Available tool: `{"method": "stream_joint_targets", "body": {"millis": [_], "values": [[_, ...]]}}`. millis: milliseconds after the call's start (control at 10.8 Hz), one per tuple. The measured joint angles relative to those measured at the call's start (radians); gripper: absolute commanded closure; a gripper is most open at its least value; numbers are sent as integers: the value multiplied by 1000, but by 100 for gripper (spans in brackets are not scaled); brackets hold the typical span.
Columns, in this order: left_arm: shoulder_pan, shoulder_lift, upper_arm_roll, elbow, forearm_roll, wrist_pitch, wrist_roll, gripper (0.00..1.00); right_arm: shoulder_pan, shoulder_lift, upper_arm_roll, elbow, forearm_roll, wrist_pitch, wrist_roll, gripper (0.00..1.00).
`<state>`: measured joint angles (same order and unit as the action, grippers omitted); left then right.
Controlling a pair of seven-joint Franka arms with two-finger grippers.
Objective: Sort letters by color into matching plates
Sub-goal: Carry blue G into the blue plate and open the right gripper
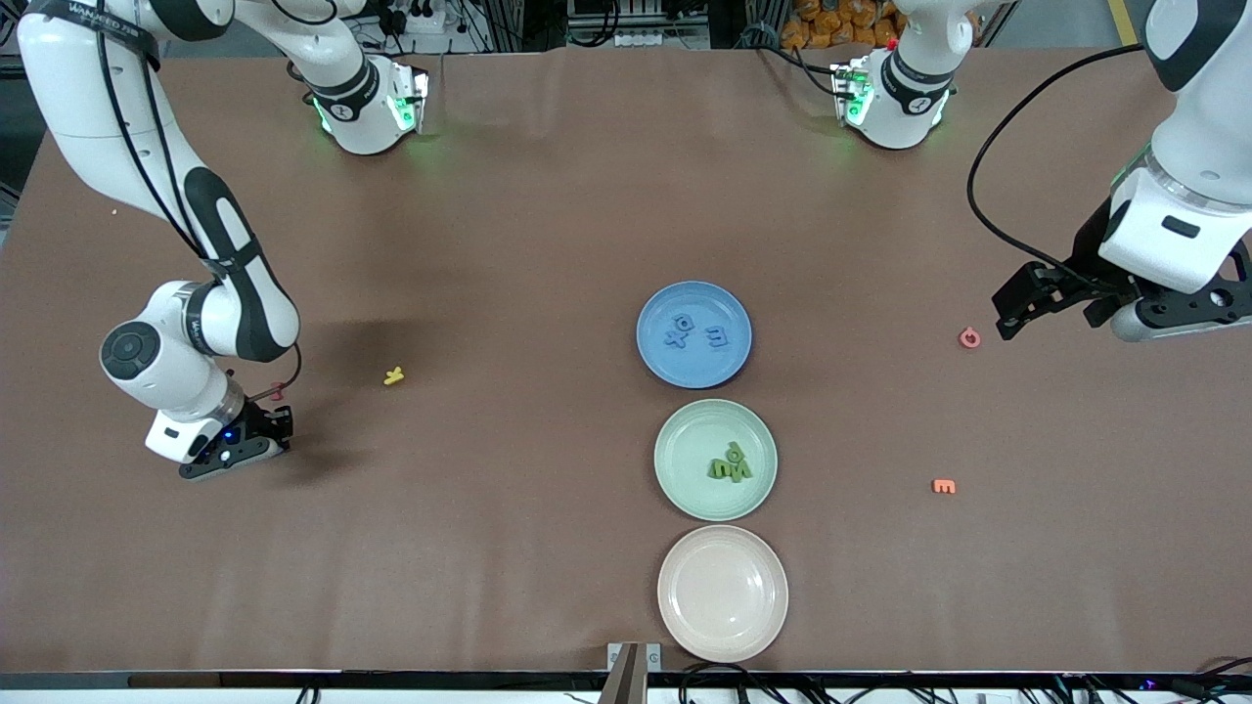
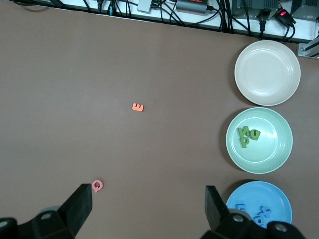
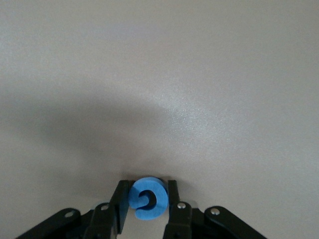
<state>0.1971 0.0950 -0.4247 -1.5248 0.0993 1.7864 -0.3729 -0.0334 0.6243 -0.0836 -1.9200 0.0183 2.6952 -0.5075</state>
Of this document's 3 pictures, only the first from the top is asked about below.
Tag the blue foam letter E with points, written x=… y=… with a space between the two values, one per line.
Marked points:
x=718 y=338

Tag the green foam letter N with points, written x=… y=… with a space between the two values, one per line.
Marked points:
x=742 y=471

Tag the blue foam letter X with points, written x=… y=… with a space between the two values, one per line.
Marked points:
x=676 y=339

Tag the green foam letter U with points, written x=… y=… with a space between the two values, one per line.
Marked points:
x=719 y=470

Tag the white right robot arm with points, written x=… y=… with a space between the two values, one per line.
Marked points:
x=176 y=381

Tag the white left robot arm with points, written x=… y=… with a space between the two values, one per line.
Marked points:
x=1203 y=137

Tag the pink foam letter Q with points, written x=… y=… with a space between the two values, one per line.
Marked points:
x=961 y=338

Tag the yellow foam letter Y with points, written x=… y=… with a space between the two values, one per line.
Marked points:
x=393 y=376

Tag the orange foam letter E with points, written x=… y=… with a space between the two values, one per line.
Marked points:
x=944 y=481

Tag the brown table cover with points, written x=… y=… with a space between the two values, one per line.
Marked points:
x=489 y=538

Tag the pile of orange objects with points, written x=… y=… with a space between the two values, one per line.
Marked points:
x=831 y=20

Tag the blue plate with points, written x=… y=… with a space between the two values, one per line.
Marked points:
x=694 y=367

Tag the green plate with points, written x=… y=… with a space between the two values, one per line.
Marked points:
x=694 y=435

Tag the white power strip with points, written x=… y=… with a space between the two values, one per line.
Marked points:
x=425 y=20
x=660 y=39

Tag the beige plate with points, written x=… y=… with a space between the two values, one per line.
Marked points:
x=723 y=594

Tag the black table edge rail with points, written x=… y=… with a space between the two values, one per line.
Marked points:
x=391 y=679

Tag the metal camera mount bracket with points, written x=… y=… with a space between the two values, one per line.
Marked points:
x=626 y=675

